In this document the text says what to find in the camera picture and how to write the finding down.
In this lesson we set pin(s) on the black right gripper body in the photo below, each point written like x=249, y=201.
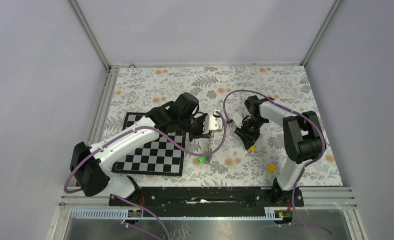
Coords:
x=253, y=124

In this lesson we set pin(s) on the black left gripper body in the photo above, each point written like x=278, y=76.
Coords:
x=195, y=127

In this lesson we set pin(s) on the yellow key tag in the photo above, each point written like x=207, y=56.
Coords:
x=252, y=148

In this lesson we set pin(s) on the green key tag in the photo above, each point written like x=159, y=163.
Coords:
x=202, y=159

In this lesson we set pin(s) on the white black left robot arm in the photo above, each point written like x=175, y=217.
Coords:
x=91, y=164

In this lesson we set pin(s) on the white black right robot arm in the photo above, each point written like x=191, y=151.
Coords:
x=303, y=138

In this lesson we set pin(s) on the floral patterned table mat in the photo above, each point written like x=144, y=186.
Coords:
x=223, y=88

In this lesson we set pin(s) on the yellow cube block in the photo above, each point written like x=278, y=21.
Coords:
x=271, y=168

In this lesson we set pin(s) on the black white chessboard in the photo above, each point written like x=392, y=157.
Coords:
x=158, y=157

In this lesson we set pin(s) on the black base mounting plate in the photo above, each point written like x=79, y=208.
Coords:
x=215, y=199

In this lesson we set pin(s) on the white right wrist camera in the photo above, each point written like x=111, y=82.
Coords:
x=237, y=119

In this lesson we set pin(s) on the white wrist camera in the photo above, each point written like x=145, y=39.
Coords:
x=212, y=122
x=237, y=119

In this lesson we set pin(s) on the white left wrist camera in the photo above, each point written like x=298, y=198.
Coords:
x=212, y=122

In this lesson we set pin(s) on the grey slotted cable duct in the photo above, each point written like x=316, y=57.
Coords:
x=138, y=214

